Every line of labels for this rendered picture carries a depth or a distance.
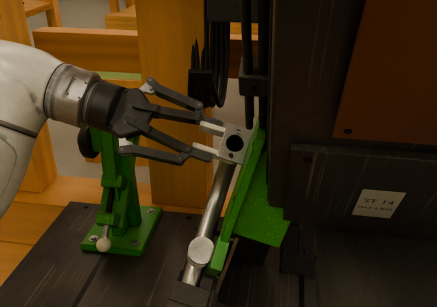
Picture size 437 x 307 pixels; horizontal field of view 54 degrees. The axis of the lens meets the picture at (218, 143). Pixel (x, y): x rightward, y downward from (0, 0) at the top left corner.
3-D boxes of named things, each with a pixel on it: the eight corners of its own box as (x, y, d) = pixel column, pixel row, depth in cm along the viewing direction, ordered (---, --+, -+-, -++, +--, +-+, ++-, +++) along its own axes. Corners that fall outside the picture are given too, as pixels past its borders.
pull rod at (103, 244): (108, 255, 82) (105, 232, 79) (94, 254, 82) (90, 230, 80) (119, 237, 87) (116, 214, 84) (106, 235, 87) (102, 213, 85)
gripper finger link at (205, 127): (199, 130, 68) (200, 126, 68) (241, 143, 67) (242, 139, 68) (199, 124, 65) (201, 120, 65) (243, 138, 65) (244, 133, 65)
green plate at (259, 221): (267, 280, 61) (322, 158, 51) (211, 261, 61) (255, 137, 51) (271, 228, 71) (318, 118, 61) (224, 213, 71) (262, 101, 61)
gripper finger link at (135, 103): (132, 116, 68) (134, 108, 68) (201, 127, 68) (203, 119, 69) (129, 107, 64) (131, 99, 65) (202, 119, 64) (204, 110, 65)
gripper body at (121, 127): (77, 118, 61) (137, 138, 61) (99, 67, 64) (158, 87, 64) (88, 134, 69) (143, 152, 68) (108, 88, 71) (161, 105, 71)
